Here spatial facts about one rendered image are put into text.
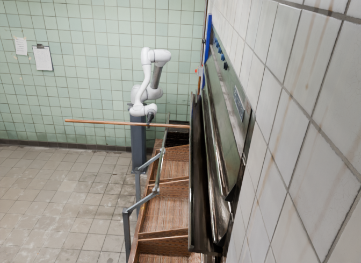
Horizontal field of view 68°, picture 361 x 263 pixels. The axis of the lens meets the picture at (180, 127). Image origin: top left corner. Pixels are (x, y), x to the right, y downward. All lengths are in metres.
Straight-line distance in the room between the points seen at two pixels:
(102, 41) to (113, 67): 0.35
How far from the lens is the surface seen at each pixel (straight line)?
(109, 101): 3.94
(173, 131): 3.02
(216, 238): 1.24
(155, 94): 3.28
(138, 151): 3.63
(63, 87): 4.10
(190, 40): 3.52
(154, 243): 2.15
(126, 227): 2.16
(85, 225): 3.31
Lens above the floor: 2.43
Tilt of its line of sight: 29 degrees down
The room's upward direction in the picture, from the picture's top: 3 degrees clockwise
